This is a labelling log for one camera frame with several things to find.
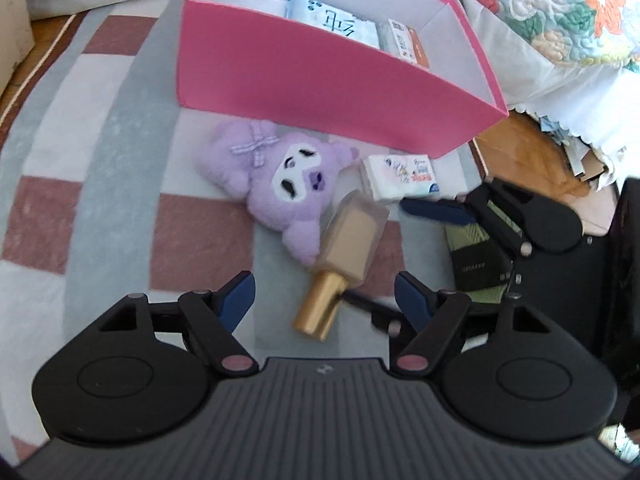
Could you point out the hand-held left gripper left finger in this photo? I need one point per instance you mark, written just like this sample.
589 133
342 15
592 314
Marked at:
235 300

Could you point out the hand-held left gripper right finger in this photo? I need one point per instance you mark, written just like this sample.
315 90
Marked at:
412 300

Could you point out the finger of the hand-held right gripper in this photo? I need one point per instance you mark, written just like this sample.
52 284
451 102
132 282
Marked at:
380 314
435 210

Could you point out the small white tissue pack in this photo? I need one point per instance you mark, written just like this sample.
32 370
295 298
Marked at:
400 177

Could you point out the green yarn ball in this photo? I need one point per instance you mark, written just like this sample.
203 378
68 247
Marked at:
477 260

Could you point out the gold foundation bottle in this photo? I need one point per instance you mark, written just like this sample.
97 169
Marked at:
350 240

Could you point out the purple plush toy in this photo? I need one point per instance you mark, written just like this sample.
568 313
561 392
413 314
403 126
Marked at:
280 185

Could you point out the pink cardboard box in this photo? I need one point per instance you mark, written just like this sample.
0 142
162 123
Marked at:
300 85

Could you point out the blue white wet wipes pack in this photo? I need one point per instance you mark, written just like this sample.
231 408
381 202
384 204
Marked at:
335 22

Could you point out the pile of papers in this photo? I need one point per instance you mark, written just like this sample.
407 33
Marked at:
575 155

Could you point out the checkered grey brown rug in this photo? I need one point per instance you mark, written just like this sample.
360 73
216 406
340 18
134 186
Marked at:
100 160

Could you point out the floral quilt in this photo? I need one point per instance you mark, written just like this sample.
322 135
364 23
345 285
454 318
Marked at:
560 10

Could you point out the beige wooden cabinet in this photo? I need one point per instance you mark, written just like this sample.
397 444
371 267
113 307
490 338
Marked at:
12 25

